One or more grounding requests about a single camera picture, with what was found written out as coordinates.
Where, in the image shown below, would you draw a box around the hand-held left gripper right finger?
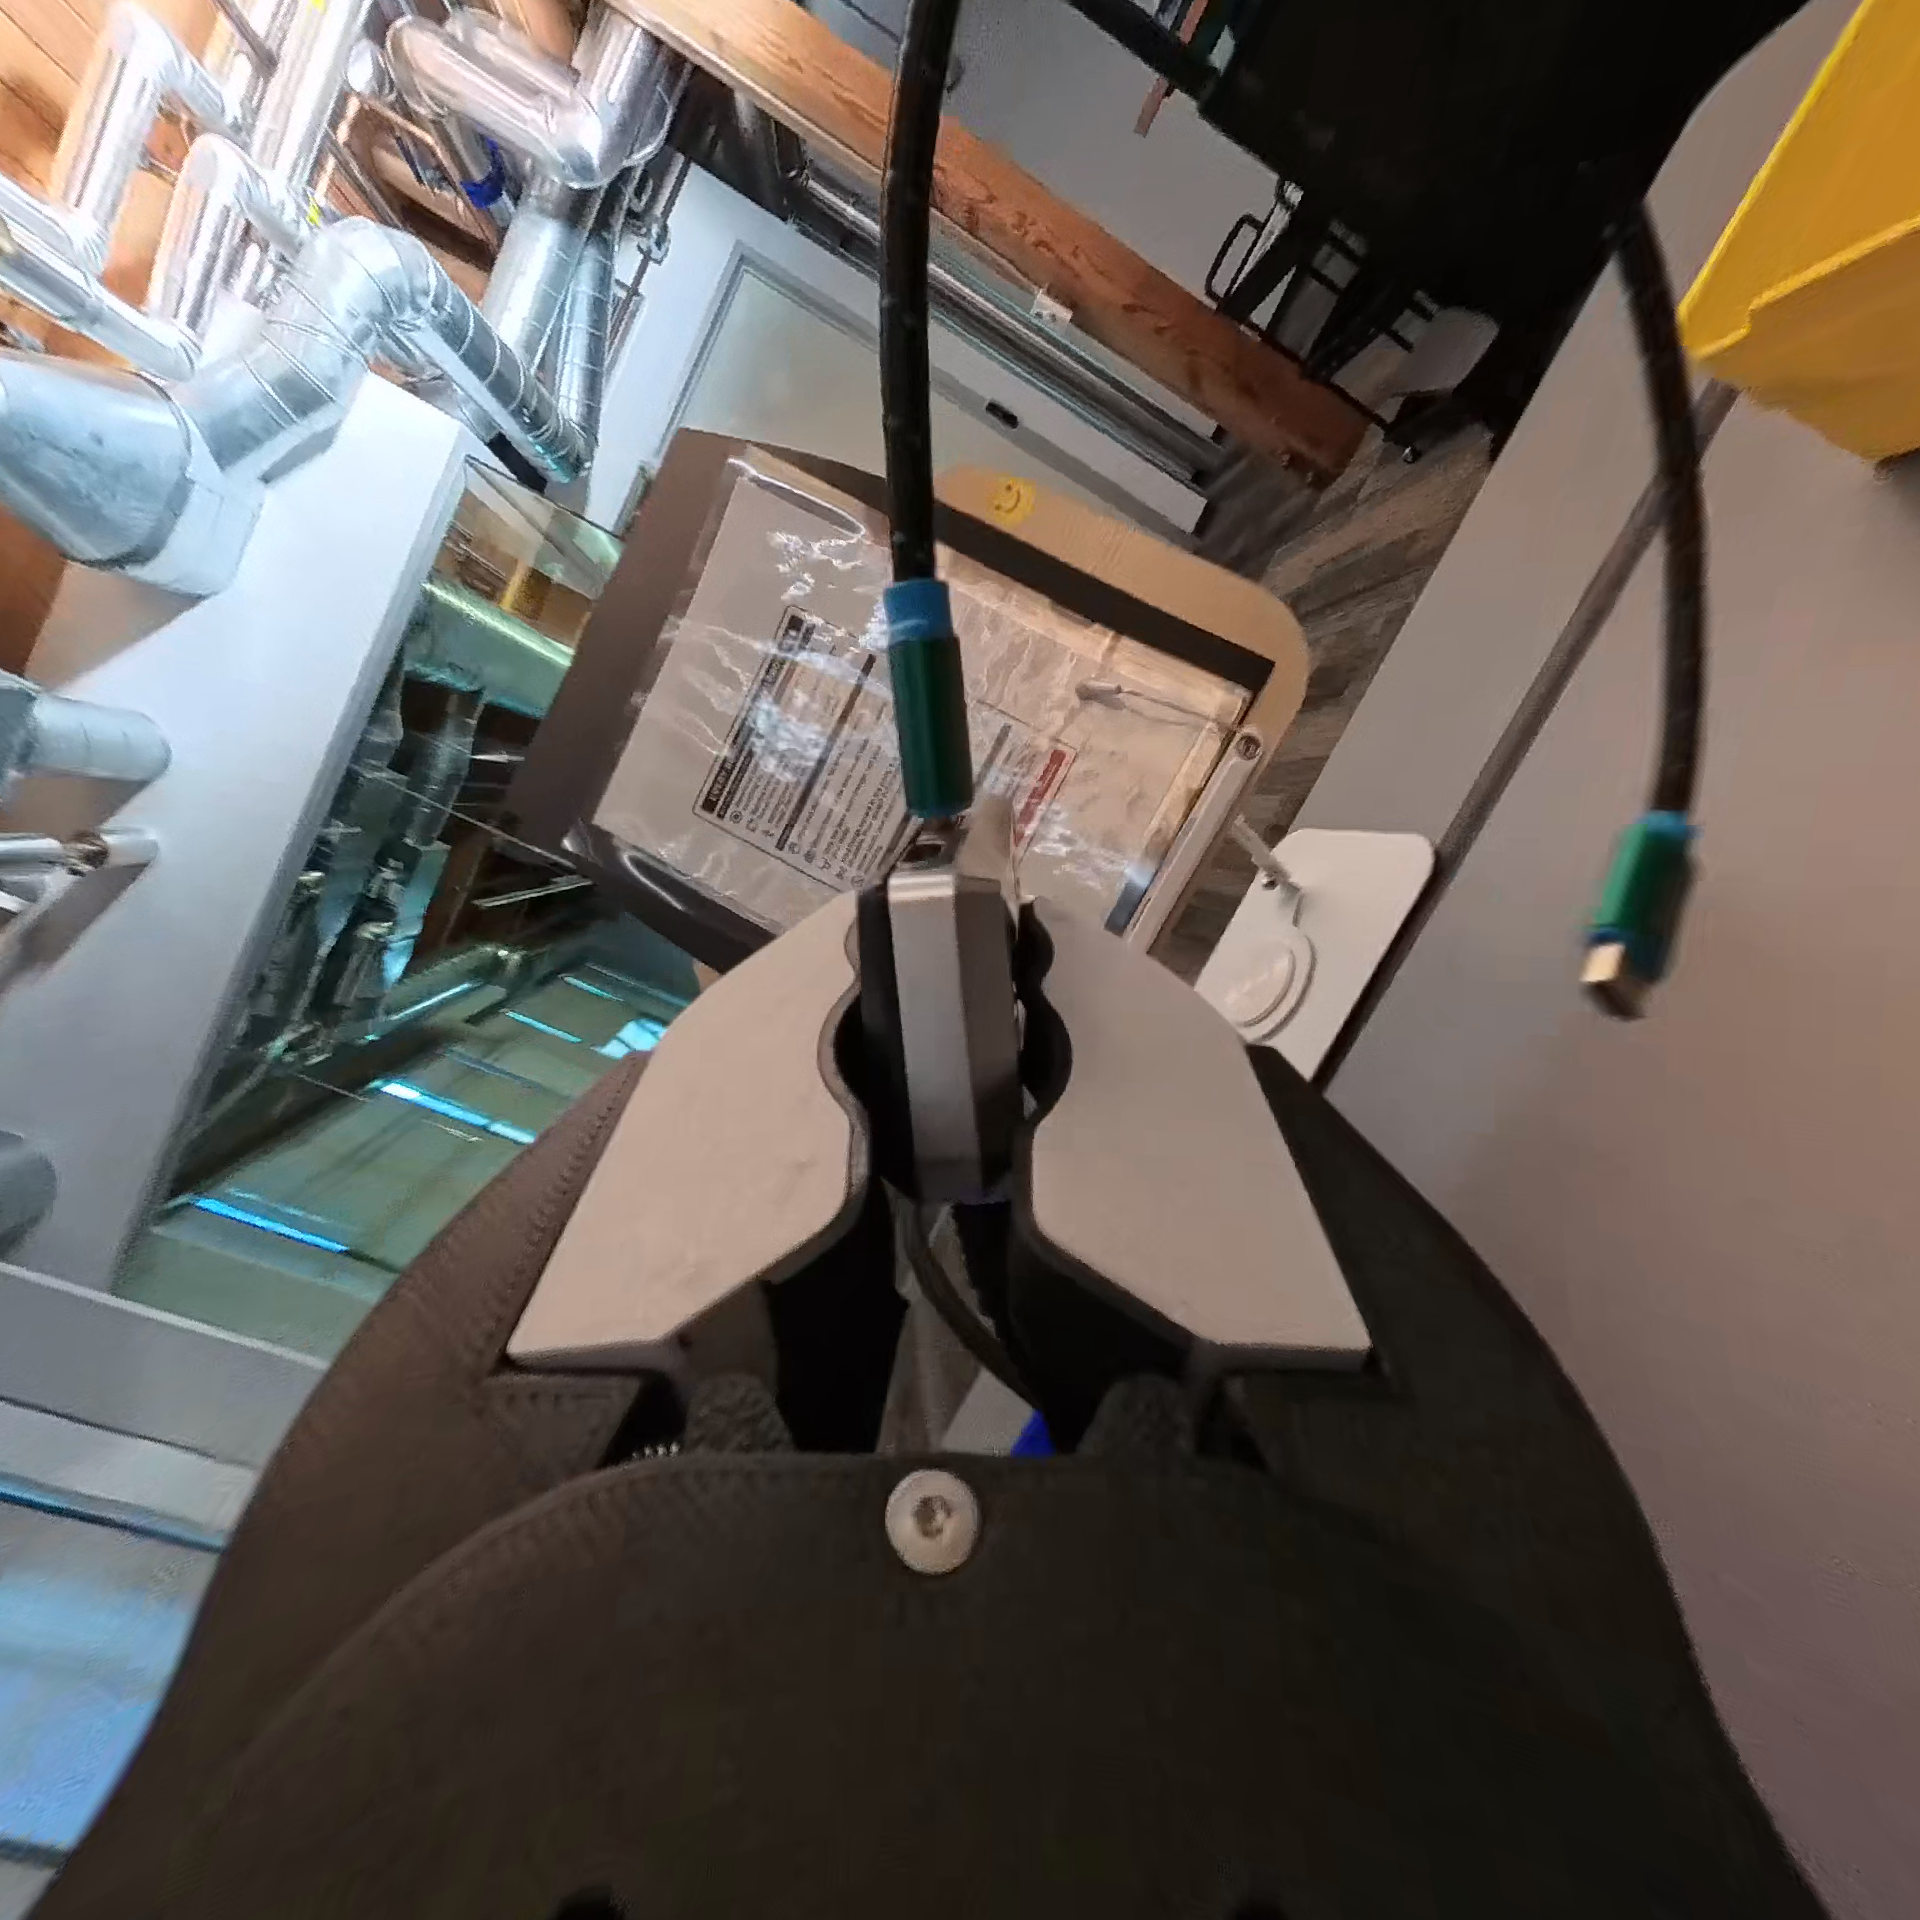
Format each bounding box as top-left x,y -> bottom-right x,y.
1025,905 -> 1372,1374

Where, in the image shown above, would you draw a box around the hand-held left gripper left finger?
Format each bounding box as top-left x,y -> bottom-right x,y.
505,891 -> 893,1367

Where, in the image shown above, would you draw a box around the silver hub adapter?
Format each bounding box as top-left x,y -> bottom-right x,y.
883,798 -> 1025,1202

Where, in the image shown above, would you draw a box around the yellow plastic bin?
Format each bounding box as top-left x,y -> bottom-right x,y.
1675,0 -> 1920,468

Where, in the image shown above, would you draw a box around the black office chair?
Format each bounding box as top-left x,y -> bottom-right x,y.
1204,166 -> 1499,448

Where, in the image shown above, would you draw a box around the clear acrylic instruction sheet holder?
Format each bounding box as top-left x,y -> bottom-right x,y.
588,468 -> 1271,952

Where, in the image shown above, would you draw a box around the silver ventilation ducts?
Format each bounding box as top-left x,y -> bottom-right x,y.
0,0 -> 704,604

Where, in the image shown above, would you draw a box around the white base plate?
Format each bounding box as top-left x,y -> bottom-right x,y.
1186,833 -> 1433,1082

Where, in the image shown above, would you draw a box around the wooden post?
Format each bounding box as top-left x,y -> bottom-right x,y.
601,0 -> 1372,484

